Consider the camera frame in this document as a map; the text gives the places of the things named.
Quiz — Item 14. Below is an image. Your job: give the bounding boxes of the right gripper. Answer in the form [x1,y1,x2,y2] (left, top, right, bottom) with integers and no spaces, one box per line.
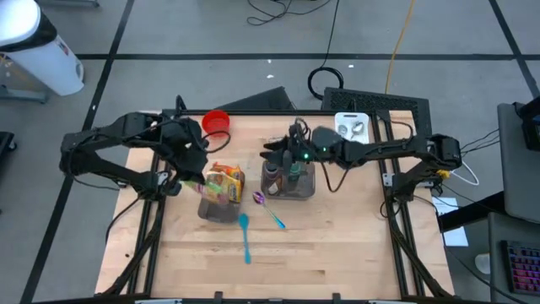
[259,120,316,175]

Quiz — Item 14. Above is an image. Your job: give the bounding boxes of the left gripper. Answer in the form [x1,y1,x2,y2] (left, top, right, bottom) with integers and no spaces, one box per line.
[161,117,209,196]

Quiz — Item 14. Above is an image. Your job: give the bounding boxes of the green lid oregano jar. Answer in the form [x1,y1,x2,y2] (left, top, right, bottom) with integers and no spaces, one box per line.
[288,162,307,181]

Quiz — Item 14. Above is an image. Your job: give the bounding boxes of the purple iridescent spoon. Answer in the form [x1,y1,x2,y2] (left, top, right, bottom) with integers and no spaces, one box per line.
[251,191,287,231]

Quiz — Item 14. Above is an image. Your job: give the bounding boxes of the teal plastic spoon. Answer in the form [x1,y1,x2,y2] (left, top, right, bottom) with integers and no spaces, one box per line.
[237,212,253,266]

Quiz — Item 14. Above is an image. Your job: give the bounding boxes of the long grey translucent bin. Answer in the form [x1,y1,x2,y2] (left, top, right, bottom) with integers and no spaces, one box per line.
[197,168,246,224]

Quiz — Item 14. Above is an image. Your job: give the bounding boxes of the wide grey translucent bin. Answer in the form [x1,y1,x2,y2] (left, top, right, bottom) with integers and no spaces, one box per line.
[260,159,316,200]

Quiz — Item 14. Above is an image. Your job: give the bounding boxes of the black wedge panel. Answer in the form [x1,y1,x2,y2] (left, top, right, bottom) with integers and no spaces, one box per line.
[219,86,296,111]

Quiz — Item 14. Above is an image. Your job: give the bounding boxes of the red plastic cup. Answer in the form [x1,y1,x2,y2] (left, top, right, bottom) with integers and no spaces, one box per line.
[201,109,231,137]

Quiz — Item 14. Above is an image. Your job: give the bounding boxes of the white plastic bin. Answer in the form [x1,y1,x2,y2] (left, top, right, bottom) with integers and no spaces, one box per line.
[333,111,372,145]

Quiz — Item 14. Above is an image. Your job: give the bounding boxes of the black perforated computer case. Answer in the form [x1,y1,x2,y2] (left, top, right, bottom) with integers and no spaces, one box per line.
[321,86,433,145]

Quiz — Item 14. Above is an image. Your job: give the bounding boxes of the white trash can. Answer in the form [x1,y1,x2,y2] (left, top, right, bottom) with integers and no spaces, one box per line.
[0,0,85,97]

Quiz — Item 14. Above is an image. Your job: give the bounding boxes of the wooden desk grey legs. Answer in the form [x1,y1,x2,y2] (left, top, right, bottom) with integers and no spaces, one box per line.
[0,86,48,105]

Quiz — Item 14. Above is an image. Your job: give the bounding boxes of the black support bar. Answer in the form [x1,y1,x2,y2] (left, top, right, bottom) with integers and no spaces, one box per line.
[436,190,507,234]

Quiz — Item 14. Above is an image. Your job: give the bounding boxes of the white paper sheet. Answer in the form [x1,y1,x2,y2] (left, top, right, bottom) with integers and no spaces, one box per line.
[430,196,469,248]

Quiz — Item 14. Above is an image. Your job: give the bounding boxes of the grey metal desk foot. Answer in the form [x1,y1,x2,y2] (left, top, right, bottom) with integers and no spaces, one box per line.
[35,0,100,8]

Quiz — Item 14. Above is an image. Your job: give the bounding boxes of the white computer mouse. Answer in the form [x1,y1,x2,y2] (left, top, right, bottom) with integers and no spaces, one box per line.
[474,252,493,276]

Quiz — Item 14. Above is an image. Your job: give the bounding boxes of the grey keyboard desk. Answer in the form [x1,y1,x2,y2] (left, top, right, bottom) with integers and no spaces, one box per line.
[487,210,540,304]

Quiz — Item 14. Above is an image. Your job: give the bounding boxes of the black desktop device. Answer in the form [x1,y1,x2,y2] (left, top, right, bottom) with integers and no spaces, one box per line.
[512,95,540,152]

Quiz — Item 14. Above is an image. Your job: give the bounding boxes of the pink backlit keyboard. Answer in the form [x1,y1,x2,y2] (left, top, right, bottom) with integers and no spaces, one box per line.
[500,239,540,296]

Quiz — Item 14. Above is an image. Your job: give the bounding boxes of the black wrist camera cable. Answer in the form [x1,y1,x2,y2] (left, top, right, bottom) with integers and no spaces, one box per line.
[319,162,352,194]
[201,129,232,155]

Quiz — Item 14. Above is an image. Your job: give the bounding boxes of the coiled black cable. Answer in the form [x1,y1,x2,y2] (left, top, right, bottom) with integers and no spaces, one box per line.
[306,0,345,101]

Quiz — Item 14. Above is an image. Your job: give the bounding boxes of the tangled black cable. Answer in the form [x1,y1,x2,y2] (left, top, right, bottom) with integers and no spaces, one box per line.
[246,0,337,26]

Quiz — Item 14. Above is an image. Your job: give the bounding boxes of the yellow cable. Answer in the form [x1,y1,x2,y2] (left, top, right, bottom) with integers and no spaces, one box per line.
[384,0,417,95]

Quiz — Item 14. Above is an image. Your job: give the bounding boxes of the white cable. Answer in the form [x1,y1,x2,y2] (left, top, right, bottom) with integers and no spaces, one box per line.
[445,162,481,187]

